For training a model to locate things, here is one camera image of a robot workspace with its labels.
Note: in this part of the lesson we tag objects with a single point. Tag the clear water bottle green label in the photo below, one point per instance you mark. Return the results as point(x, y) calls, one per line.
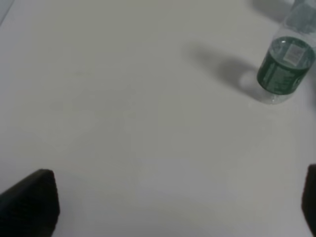
point(291, 54)

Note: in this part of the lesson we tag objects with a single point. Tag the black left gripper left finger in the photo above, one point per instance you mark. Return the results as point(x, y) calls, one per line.
point(31, 207)

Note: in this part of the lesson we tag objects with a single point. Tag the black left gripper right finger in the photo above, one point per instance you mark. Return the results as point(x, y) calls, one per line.
point(309, 199)

